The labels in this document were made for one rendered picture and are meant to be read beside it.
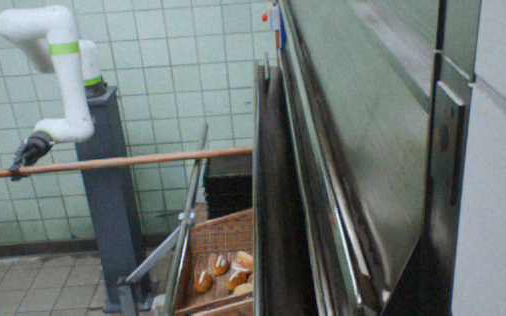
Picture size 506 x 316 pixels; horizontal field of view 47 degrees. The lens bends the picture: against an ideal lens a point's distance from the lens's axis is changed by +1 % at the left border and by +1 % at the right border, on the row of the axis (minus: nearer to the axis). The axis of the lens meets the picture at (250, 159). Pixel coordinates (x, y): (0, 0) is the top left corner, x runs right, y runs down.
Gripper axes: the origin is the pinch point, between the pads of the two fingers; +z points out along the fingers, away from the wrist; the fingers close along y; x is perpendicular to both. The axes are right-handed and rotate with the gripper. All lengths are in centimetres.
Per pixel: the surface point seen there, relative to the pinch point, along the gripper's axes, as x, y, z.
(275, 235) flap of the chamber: -89, -24, 87
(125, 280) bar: -42, 22, 38
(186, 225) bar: -64, 0, 44
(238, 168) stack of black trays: -75, 28, -46
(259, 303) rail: -86, -26, 110
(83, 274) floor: 26, 118, -98
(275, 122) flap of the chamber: -92, -23, 27
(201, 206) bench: -53, 60, -69
